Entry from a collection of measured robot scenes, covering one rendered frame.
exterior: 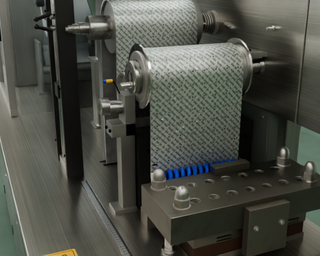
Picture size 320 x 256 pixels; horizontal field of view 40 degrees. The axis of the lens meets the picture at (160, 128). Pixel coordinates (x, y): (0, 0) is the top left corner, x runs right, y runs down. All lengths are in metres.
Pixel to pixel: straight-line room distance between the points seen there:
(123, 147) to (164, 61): 0.24
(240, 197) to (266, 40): 0.41
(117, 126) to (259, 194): 0.36
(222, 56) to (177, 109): 0.17
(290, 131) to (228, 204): 0.52
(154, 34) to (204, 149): 0.34
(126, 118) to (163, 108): 0.10
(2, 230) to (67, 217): 1.80
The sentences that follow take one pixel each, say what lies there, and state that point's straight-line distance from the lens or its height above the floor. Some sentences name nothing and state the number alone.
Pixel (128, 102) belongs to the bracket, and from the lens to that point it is 1.04.
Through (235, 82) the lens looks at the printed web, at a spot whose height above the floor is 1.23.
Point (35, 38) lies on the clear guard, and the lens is 1.94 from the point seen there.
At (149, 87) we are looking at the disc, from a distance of 0.96.
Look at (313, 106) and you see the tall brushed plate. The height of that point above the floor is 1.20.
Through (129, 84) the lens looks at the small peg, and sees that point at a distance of 0.99.
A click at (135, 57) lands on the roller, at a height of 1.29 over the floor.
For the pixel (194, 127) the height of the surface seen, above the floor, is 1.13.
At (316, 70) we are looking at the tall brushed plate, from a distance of 1.01.
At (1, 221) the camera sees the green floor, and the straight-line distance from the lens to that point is 3.04.
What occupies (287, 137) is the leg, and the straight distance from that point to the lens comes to 1.39.
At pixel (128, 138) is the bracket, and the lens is 1.07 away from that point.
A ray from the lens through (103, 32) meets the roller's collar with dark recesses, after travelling 1.21.
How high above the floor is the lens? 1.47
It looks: 19 degrees down
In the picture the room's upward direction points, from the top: straight up
